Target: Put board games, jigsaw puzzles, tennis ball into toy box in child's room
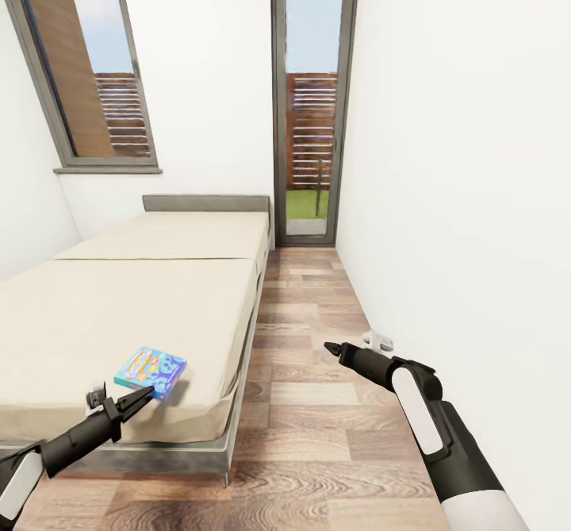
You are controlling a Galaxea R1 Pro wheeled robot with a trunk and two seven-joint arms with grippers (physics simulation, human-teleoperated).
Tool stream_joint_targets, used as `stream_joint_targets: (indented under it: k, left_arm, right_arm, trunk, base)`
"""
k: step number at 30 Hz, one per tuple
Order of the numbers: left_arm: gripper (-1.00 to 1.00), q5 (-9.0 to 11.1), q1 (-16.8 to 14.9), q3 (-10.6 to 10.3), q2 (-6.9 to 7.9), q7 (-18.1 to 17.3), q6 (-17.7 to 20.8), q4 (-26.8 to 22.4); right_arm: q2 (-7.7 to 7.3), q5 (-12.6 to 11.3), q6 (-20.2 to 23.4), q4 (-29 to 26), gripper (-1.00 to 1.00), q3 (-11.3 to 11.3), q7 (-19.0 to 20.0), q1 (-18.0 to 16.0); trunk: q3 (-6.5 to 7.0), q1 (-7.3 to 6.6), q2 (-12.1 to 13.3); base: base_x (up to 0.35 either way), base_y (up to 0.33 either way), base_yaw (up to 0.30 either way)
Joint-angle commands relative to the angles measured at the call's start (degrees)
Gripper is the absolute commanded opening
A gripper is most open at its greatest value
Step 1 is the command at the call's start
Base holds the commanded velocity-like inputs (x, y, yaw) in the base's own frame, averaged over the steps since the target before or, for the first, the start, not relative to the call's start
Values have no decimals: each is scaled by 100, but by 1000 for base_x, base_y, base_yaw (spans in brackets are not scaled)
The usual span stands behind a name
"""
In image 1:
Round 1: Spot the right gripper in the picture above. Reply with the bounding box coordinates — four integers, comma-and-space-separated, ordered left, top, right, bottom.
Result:
324, 341, 385, 383

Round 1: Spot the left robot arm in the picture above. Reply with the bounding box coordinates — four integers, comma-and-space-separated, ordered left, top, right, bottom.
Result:
0, 379, 155, 531

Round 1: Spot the board game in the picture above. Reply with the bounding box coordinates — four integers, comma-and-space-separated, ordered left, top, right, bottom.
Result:
113, 346, 187, 400

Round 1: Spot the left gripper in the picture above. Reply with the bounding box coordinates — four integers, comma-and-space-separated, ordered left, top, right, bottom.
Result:
67, 386, 155, 460

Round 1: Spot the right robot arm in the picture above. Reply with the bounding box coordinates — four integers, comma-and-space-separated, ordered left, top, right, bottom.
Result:
324, 330, 530, 531

